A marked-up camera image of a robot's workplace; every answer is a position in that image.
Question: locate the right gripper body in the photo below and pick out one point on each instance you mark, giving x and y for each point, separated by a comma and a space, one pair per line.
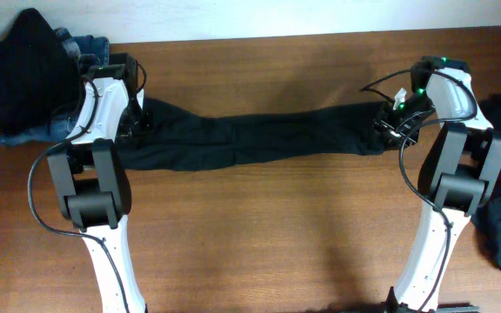
411, 113

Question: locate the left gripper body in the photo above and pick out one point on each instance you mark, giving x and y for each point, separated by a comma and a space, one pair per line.
136, 121

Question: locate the black pants red waistband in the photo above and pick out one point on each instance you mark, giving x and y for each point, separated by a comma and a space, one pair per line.
182, 141

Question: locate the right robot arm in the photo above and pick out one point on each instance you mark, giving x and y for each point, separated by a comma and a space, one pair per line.
457, 176

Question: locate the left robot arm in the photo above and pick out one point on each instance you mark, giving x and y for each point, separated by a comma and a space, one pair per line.
93, 190

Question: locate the folded blue jeans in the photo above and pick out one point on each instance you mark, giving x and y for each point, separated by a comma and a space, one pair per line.
87, 51

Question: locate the black folded garment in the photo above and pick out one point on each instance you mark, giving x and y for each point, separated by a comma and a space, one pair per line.
37, 77

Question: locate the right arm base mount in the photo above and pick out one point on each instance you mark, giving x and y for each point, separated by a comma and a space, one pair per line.
390, 305

